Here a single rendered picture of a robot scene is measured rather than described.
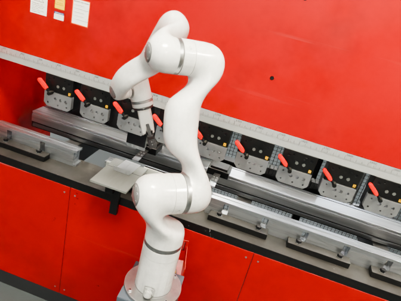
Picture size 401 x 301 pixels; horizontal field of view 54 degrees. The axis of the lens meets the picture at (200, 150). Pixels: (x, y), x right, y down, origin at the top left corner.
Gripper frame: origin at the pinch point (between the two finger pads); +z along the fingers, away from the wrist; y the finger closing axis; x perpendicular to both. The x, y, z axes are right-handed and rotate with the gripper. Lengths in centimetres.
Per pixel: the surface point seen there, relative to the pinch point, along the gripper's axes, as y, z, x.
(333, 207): -23, 66, 85
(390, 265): 13, 81, 96
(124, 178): -21.8, 22.2, -17.3
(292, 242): 0, 64, 54
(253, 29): -11, -34, 50
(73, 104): -48, -12, -35
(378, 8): 7, -35, 93
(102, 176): -21.4, 18.3, -26.7
